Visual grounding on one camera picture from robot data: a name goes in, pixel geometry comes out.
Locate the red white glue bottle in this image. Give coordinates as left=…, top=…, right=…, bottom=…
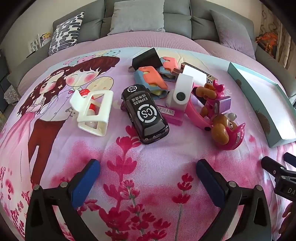
left=79, top=89, right=97, bottom=128

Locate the patterned curtain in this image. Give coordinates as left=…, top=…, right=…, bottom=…
left=259, top=4, right=295, bottom=70

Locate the light grey cushion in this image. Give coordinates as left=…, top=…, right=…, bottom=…
left=108, top=0, right=165, bottom=35

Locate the blue orange toy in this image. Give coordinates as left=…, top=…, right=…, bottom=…
left=157, top=57, right=180, bottom=82
left=133, top=66, right=168, bottom=99

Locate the pink puppy toy figure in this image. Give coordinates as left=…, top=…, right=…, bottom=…
left=192, top=80, right=245, bottom=151

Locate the white plastic hair claw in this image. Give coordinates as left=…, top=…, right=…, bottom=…
left=70, top=90, right=113, bottom=137

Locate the pink lighter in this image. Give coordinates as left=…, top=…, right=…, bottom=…
left=157, top=105, right=185, bottom=126

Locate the grey sofa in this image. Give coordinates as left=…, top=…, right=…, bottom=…
left=6, top=0, right=296, bottom=105

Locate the black toy express car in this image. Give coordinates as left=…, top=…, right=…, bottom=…
left=121, top=84, right=170, bottom=144

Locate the black power adapter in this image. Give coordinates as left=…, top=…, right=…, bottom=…
left=128, top=48, right=163, bottom=72

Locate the purple grey cushion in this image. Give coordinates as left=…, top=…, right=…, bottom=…
left=210, top=10, right=255, bottom=59

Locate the black white patterned cushion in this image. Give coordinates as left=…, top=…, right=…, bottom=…
left=48, top=11, right=84, bottom=56

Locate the white charger plug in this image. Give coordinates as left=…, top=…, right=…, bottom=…
left=182, top=65, right=207, bottom=86

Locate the gold patterned lighter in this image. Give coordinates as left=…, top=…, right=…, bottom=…
left=181, top=62, right=218, bottom=84

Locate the orange patterned bag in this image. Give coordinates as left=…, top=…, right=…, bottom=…
left=255, top=32, right=278, bottom=58

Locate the dark cabinet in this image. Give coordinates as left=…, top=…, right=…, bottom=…
left=0, top=50, right=11, bottom=113

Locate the white clip device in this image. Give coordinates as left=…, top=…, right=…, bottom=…
left=166, top=73, right=194, bottom=112

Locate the teal shallow box tray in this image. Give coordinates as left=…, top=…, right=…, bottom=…
left=228, top=63, right=295, bottom=148

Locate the cartoon printed bedsheet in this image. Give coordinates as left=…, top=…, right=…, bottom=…
left=1, top=48, right=295, bottom=240

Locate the right hand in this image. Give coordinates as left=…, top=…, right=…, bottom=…
left=278, top=202, right=295, bottom=235

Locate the pink sofa cover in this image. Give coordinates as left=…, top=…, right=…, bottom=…
left=16, top=32, right=274, bottom=95

